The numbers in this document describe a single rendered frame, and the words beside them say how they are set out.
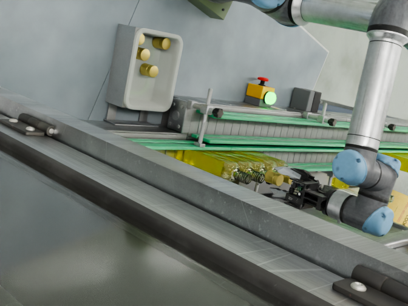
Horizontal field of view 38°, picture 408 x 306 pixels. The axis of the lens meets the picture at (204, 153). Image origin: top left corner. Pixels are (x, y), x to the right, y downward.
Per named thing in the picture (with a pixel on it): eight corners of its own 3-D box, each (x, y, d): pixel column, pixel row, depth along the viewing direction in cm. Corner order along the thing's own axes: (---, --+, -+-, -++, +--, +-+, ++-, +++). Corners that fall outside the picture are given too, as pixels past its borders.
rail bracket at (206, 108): (179, 139, 172) (209, 151, 164) (190, 83, 169) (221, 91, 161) (186, 139, 174) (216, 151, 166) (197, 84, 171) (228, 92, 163)
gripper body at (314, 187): (288, 175, 155) (325, 190, 147) (306, 174, 161) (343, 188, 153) (281, 203, 156) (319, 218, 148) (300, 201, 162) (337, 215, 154)
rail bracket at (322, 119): (300, 117, 214) (331, 126, 205) (304, 98, 213) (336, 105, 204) (306, 118, 217) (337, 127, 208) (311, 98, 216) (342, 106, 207)
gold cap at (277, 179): (263, 182, 167) (274, 186, 164) (265, 170, 166) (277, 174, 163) (270, 181, 170) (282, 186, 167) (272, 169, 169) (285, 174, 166)
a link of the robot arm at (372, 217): (400, 207, 143) (388, 240, 144) (360, 193, 151) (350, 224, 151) (387, 204, 138) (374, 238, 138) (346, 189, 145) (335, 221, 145)
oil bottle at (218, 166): (174, 162, 174) (226, 184, 160) (178, 144, 173) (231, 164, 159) (187, 162, 178) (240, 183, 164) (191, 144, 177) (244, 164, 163)
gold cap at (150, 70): (140, 62, 169) (150, 65, 166) (150, 63, 171) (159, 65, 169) (138, 74, 170) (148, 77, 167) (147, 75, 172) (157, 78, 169)
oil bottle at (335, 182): (329, 184, 241) (387, 206, 224) (333, 172, 240) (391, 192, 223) (336, 185, 245) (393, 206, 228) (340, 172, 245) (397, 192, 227)
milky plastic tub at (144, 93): (105, 102, 166) (124, 108, 160) (118, 22, 162) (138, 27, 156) (152, 106, 178) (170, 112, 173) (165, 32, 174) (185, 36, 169)
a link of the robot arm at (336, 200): (358, 193, 150) (351, 223, 152) (343, 187, 153) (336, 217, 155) (343, 195, 145) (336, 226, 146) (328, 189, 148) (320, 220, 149)
